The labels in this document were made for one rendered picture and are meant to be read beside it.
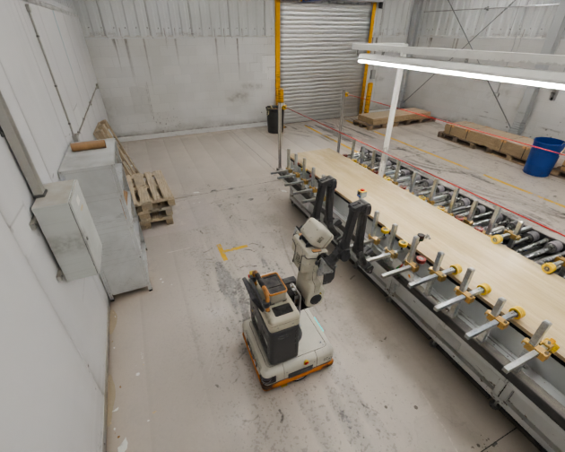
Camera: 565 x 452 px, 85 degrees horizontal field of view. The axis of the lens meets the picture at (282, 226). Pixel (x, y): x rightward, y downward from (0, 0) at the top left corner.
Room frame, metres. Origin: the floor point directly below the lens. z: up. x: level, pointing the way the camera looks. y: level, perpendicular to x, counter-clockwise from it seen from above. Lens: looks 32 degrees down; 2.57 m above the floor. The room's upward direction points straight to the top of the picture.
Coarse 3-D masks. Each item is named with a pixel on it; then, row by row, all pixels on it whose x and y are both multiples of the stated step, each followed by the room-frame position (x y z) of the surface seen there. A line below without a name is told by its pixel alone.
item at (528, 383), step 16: (352, 240) 2.78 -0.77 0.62; (416, 288) 1.96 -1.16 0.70; (432, 304) 1.78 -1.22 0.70; (448, 320) 1.63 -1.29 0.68; (464, 336) 1.49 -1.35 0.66; (480, 352) 1.37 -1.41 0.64; (496, 352) 1.33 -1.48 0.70; (496, 368) 1.26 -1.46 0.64; (528, 384) 1.11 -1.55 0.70; (544, 400) 1.01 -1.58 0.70; (560, 416) 0.92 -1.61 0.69
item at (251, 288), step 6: (252, 276) 1.86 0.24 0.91; (246, 282) 1.75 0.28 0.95; (252, 282) 1.81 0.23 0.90; (252, 288) 1.73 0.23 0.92; (252, 294) 1.63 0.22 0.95; (258, 294) 1.68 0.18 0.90; (252, 300) 1.58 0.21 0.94; (258, 300) 1.64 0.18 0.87; (264, 300) 1.60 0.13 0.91; (270, 300) 1.60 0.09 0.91; (258, 306) 1.59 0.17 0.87; (264, 306) 1.57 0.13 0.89
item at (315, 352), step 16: (304, 320) 1.96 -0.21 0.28; (256, 336) 1.78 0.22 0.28; (304, 336) 1.78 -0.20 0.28; (320, 336) 1.78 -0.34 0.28; (256, 352) 1.63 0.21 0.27; (304, 352) 1.62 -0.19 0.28; (320, 352) 1.63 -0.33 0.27; (256, 368) 1.57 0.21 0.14; (272, 368) 1.48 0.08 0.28; (288, 368) 1.50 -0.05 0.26; (304, 368) 1.55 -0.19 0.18; (320, 368) 1.60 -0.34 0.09; (272, 384) 1.44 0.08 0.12
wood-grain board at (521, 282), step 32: (320, 160) 4.53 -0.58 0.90; (352, 192) 3.41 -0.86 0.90; (384, 192) 3.42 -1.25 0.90; (384, 224) 2.67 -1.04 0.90; (416, 224) 2.67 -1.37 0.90; (448, 224) 2.67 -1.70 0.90; (448, 256) 2.14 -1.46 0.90; (480, 256) 2.14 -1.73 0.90; (512, 256) 2.14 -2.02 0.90; (512, 288) 1.75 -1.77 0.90; (544, 288) 1.75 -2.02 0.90; (512, 320) 1.44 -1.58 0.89
